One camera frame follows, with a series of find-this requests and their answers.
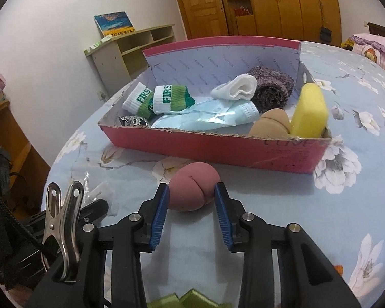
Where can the small black hanging bag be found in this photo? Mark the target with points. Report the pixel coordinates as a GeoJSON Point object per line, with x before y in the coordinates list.
{"type": "Point", "coordinates": [325, 34]}

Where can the red item in wardrobe niche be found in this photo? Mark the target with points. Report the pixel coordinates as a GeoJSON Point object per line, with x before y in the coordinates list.
{"type": "Point", "coordinates": [242, 11]}

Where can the green ribbon bow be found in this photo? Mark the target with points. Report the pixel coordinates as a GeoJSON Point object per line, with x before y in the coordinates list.
{"type": "Point", "coordinates": [192, 298]}

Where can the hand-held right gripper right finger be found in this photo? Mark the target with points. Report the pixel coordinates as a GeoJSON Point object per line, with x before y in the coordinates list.
{"type": "Point", "coordinates": [223, 218]}

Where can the dark patterned sock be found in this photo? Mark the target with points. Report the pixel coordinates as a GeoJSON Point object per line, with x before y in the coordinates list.
{"type": "Point", "coordinates": [133, 121]}

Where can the green white packet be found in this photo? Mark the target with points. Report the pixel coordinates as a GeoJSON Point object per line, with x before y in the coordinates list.
{"type": "Point", "coordinates": [98, 45]}

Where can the white green sock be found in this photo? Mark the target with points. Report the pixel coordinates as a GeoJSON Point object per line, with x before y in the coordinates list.
{"type": "Point", "coordinates": [138, 99]}
{"type": "Point", "coordinates": [170, 98]}

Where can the silver metal spring clip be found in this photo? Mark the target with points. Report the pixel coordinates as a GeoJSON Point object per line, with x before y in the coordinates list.
{"type": "Point", "coordinates": [51, 224]}

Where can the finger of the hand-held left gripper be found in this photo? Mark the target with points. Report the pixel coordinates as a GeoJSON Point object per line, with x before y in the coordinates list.
{"type": "Point", "coordinates": [96, 210]}

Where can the wall power outlet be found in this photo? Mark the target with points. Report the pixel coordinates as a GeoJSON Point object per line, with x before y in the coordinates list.
{"type": "Point", "coordinates": [101, 96]}

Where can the yellow sponge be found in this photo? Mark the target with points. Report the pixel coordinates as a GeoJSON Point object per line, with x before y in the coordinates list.
{"type": "Point", "coordinates": [308, 112]}

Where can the red cardboard box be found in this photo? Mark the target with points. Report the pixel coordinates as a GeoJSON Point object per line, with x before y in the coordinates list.
{"type": "Point", "coordinates": [211, 147]}

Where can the blue floral bedsheet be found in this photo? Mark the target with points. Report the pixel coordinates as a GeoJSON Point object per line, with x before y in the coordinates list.
{"type": "Point", "coordinates": [276, 205]}

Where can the pink printed pillow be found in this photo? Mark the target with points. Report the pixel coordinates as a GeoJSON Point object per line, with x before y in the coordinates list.
{"type": "Point", "coordinates": [375, 54]}

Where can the wooden wardrobe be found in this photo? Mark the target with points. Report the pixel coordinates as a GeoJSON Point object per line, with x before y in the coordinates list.
{"type": "Point", "coordinates": [292, 3]}

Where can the wooden door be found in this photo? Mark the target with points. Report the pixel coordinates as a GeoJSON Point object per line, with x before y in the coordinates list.
{"type": "Point", "coordinates": [199, 6]}

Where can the clear plastic wrapper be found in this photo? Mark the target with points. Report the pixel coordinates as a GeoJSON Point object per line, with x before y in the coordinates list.
{"type": "Point", "coordinates": [109, 195]}

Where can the blue face mask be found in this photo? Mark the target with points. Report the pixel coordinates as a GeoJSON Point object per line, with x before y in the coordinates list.
{"type": "Point", "coordinates": [186, 118]}

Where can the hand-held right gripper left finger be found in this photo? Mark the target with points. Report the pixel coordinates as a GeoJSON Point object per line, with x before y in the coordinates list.
{"type": "Point", "coordinates": [158, 218]}

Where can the beige makeup sponge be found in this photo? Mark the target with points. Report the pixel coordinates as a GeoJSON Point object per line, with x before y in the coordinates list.
{"type": "Point", "coordinates": [269, 123]}

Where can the pink makeup sponge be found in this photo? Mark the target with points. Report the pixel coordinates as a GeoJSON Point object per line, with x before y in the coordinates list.
{"type": "Point", "coordinates": [192, 186]}

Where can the wooden desk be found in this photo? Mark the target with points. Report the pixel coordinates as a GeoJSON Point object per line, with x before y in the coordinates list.
{"type": "Point", "coordinates": [6, 134]}

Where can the yellow black toy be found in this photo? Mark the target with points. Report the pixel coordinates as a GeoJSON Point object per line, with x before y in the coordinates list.
{"type": "Point", "coordinates": [347, 44]}

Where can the pale green bookshelf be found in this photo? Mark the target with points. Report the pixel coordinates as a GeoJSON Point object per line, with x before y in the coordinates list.
{"type": "Point", "coordinates": [106, 61]}

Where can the purple knitted rolled sock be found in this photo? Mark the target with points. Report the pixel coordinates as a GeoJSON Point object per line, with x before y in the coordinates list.
{"type": "Point", "coordinates": [272, 93]}

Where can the blue yellow painting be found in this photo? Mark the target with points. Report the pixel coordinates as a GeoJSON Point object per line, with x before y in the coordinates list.
{"type": "Point", "coordinates": [114, 22]}

